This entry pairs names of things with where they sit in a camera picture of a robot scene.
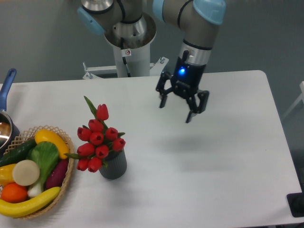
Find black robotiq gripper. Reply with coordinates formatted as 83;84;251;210
155;56;210;124

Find red tulip bouquet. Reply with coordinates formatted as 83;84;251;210
65;96;125;172

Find yellow squash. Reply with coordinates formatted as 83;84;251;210
34;129;69;160

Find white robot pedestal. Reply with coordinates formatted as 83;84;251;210
83;44;169;79

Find woven wicker basket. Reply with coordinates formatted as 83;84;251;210
0;125;74;219

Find yellow banana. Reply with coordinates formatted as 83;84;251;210
0;187;61;218

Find white frame at right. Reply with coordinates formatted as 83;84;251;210
282;81;304;121

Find green cucumber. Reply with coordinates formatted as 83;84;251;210
0;139;37;167

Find beige round disc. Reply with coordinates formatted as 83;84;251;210
12;160;40;186

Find black device at table edge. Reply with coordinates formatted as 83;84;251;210
286;192;304;218

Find purple sweet potato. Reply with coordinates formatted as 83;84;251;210
45;159;68;190

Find blue handled saucepan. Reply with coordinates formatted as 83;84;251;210
0;68;19;157

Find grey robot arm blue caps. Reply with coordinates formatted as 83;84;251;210
77;0;226;122

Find green bok choy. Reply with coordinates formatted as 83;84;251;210
27;142;59;198

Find grey ribbed vase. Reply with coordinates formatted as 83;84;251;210
99;150;127;180

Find orange fruit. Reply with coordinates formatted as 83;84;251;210
0;183;28;203

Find yellow bell pepper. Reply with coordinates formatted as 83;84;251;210
0;164;16;186

